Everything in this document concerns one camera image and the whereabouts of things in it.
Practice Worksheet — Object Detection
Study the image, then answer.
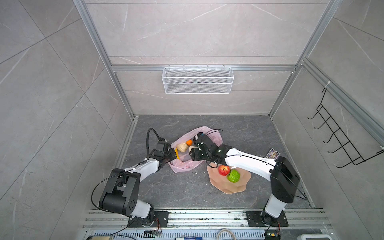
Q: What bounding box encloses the beige fake fruit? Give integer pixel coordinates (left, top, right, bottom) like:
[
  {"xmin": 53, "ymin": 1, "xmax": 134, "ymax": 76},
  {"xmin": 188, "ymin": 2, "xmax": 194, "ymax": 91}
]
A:
[
  {"xmin": 177, "ymin": 143, "xmax": 189, "ymax": 153},
  {"xmin": 189, "ymin": 146, "xmax": 197, "ymax": 152}
]

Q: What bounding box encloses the pink plastic bag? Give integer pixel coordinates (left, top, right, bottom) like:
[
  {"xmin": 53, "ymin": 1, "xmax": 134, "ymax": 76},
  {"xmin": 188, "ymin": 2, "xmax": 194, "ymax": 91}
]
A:
[{"xmin": 168, "ymin": 125, "xmax": 224, "ymax": 174}]

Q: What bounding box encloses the red fake strawberry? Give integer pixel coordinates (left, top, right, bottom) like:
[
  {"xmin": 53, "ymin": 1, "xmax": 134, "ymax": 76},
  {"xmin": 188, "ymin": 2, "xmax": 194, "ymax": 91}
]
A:
[{"xmin": 218, "ymin": 165, "xmax": 231, "ymax": 176}]

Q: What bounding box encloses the green fake fruit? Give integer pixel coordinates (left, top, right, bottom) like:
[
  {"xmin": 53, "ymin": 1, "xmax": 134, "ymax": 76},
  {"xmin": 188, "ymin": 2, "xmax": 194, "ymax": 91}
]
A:
[{"xmin": 227, "ymin": 170, "xmax": 241, "ymax": 183}]

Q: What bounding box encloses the pink scalloped plate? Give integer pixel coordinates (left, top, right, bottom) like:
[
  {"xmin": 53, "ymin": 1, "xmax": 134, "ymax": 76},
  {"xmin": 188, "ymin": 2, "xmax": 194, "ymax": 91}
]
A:
[{"xmin": 207, "ymin": 167, "xmax": 251, "ymax": 195}]

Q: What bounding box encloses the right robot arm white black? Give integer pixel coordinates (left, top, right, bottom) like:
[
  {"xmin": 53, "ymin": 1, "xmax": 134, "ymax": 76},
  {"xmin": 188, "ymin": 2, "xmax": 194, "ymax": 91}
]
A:
[{"xmin": 190, "ymin": 132, "xmax": 300, "ymax": 226}]

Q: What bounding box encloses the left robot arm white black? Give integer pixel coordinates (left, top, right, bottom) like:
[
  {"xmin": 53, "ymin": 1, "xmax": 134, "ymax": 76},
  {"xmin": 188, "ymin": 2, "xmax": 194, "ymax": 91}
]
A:
[{"xmin": 91, "ymin": 128, "xmax": 177, "ymax": 227}]

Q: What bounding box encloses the yellow fake banana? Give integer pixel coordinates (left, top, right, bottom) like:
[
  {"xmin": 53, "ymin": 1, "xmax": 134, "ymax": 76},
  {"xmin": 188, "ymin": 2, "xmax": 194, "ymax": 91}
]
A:
[{"xmin": 175, "ymin": 148, "xmax": 180, "ymax": 160}]

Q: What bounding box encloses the small printed card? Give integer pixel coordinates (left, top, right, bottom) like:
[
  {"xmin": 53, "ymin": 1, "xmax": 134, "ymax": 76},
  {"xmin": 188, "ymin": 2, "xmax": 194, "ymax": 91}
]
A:
[{"xmin": 266, "ymin": 148, "xmax": 280, "ymax": 160}]

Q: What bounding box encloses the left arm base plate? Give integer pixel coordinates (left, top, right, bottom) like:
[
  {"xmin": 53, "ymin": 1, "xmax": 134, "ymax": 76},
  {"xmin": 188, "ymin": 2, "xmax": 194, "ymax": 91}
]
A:
[{"xmin": 128, "ymin": 211, "xmax": 170, "ymax": 228}]

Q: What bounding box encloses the white wire mesh basket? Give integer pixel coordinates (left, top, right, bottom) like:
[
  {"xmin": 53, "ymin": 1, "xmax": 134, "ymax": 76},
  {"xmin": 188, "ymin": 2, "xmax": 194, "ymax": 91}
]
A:
[{"xmin": 162, "ymin": 67, "xmax": 235, "ymax": 95}]

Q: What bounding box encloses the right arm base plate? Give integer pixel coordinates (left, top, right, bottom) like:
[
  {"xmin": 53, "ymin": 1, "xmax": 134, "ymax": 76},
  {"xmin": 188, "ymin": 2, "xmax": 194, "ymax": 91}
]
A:
[{"xmin": 245, "ymin": 211, "xmax": 289, "ymax": 227}]

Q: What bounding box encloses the black wire hook rack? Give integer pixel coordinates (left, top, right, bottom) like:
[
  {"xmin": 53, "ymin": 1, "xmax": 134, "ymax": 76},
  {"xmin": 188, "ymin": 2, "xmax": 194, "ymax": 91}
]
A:
[{"xmin": 307, "ymin": 88, "xmax": 384, "ymax": 169}]

